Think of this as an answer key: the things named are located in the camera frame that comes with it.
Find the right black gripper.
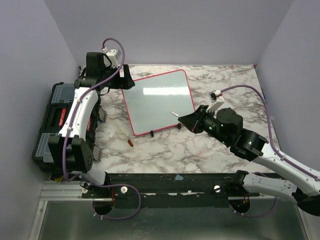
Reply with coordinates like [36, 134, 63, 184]
[178, 104, 230, 146]

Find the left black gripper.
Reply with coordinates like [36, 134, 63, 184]
[100, 64, 135, 90]

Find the white marker pen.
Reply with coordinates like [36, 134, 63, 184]
[170, 111, 181, 118]

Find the pink framed whiteboard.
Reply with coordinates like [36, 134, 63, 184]
[122, 69, 195, 137]

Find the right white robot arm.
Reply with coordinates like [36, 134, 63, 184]
[177, 105, 320, 216]

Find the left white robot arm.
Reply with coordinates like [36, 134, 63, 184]
[48, 47, 135, 198]

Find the black plastic toolbox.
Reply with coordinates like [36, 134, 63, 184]
[32, 82, 107, 173]

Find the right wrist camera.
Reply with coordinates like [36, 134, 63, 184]
[206, 89, 225, 113]

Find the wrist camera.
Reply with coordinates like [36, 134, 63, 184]
[102, 47, 122, 69]
[206, 89, 225, 113]

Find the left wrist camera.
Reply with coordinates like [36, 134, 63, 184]
[102, 47, 122, 69]

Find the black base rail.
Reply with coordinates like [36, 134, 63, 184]
[81, 171, 259, 213]

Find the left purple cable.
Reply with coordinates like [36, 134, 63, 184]
[61, 37, 143, 221]

